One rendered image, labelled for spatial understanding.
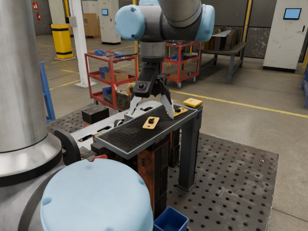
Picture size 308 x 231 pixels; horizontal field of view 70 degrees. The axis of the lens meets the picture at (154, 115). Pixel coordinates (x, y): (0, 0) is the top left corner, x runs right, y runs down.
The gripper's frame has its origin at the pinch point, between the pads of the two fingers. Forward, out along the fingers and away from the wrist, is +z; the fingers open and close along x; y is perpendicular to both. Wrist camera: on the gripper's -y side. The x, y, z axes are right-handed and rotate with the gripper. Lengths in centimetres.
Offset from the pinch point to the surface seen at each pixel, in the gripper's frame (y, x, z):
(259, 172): 44, -49, 48
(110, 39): 947, 468, 88
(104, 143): -15.4, 9.7, 2.1
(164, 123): 1.1, -4.3, 2.0
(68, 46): 594, 453, 74
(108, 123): 23.9, 28.7, 17.8
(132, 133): -7.7, 3.8, 2.0
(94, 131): 15.1, 31.7, 17.8
